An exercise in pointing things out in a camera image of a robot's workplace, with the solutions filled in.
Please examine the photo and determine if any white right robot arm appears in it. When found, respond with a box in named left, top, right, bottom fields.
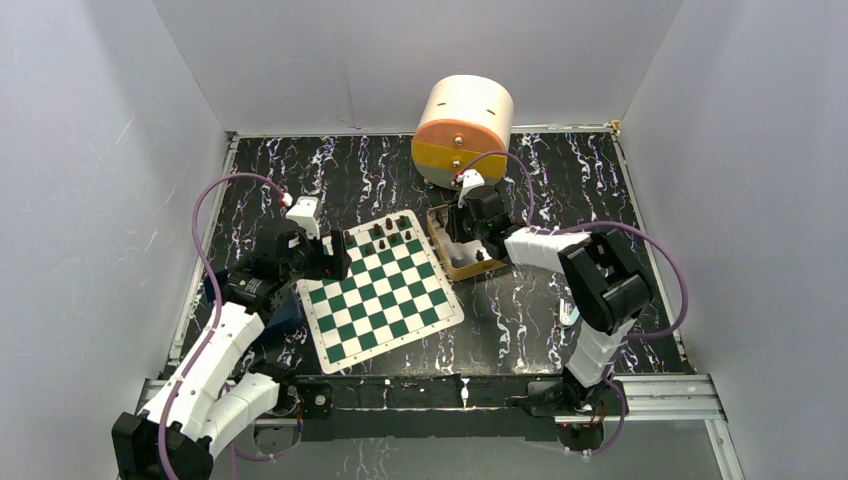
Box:
left=445, top=186, right=655, bottom=414

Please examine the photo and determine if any green white chess board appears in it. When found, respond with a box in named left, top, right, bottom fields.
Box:
left=296, top=210, right=465, bottom=374

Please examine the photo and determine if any small white blue tag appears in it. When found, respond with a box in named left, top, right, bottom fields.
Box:
left=558, top=299, right=579, bottom=328

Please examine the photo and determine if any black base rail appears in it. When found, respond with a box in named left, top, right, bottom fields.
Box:
left=258, top=374, right=629, bottom=450

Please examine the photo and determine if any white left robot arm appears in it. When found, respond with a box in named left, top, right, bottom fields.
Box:
left=111, top=220, right=351, bottom=479

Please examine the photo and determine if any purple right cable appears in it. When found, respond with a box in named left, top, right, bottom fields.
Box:
left=453, top=150, right=690, bottom=456

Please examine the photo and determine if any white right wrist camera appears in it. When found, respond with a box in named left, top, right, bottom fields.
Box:
left=456, top=168, right=486, bottom=208

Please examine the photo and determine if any blue tin tray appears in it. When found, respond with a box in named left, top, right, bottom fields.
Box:
left=215, top=269, right=306, bottom=341

